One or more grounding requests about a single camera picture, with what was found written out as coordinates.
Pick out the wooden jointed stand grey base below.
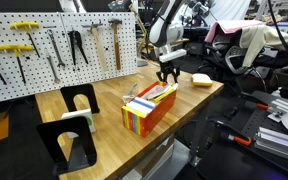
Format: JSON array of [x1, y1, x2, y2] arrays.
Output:
[[127, 2, 151, 68]]

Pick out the light blue plastic spoon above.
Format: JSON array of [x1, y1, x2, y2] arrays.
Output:
[[126, 82, 140, 100]]

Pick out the beige jacket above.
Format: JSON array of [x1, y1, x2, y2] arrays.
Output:
[[238, 23, 288, 69]]

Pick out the red rainbow-striped cardboard box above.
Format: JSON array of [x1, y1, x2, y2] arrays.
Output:
[[120, 80, 178, 139]]

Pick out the hammer with brown wooden handle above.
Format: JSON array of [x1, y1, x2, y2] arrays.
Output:
[[107, 18, 124, 71]]

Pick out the black pliers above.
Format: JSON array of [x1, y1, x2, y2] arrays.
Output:
[[67, 29, 90, 67]]

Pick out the white blue-striped card stack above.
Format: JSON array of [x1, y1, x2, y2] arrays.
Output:
[[125, 96, 158, 117]]

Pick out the white pegboard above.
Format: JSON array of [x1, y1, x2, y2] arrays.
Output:
[[0, 11, 139, 103]]

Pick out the hammer with pale wooden handle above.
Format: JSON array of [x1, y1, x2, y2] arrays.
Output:
[[81, 22, 109, 73]]

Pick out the small orange-handled clamp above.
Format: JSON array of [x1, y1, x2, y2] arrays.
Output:
[[255, 102, 272, 112]]

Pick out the black mesh office chair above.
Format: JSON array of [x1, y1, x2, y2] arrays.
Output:
[[197, 31, 272, 98]]

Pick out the black perforated metal plate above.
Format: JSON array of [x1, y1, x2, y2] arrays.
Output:
[[238, 105, 277, 143]]

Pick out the mixed colour card stack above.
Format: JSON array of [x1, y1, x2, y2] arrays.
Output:
[[141, 81, 180, 104]]

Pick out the small white bottle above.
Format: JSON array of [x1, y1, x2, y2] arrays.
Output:
[[271, 87, 283, 99]]

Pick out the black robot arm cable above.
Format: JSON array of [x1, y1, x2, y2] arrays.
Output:
[[267, 0, 288, 69]]

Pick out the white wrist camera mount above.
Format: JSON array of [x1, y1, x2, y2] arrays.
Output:
[[158, 48, 188, 64]]

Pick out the black metal bookend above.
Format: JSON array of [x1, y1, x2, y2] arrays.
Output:
[[60, 83, 101, 115], [36, 115, 98, 177]]

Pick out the white card with green mark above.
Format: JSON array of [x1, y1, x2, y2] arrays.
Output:
[[60, 108, 97, 139]]

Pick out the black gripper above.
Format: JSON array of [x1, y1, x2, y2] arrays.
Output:
[[156, 60, 181, 84]]

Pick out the black tool with orange handle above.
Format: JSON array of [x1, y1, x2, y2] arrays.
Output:
[[213, 119, 254, 148]]

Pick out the metal shelving rack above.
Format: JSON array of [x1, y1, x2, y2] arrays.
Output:
[[250, 0, 288, 27]]

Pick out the silver combination wrench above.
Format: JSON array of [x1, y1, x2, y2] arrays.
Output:
[[44, 49, 62, 85], [46, 28, 67, 69]]

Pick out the aluminium profile bars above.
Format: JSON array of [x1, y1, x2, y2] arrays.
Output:
[[253, 125, 288, 167]]

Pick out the white fabric backdrop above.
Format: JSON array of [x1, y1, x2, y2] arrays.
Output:
[[210, 0, 256, 24]]

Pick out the pink cloth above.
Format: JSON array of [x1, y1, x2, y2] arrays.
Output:
[[203, 19, 266, 45]]

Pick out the silver metal bracket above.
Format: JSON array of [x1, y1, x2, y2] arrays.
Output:
[[266, 98, 288, 124]]

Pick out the clear plastic cup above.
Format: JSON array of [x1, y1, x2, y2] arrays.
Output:
[[121, 83, 140, 105]]

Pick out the white toy bread slice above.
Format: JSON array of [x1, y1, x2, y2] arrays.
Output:
[[191, 73, 214, 85], [192, 81, 214, 89]]

